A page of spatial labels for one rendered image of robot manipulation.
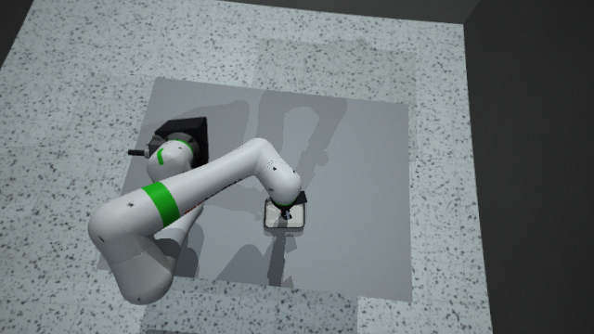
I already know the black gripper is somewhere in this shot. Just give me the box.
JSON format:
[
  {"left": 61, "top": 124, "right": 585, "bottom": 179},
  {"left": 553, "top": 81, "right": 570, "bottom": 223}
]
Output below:
[{"left": 281, "top": 209, "right": 292, "bottom": 220}]

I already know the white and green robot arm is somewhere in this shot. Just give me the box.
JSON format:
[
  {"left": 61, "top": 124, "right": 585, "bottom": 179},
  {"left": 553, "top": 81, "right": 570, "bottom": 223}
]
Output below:
[{"left": 88, "top": 132, "right": 307, "bottom": 305}]

